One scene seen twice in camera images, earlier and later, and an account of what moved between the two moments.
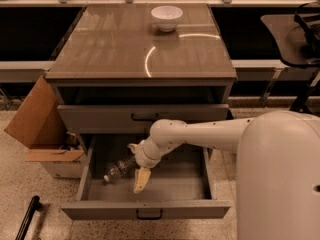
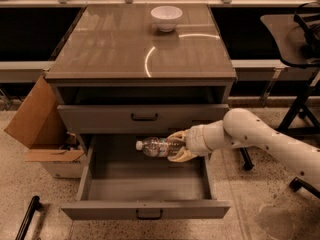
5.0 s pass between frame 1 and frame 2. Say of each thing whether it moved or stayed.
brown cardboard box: stayed
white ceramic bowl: stayed
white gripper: moved
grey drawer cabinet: stayed
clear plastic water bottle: moved
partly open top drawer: stayed
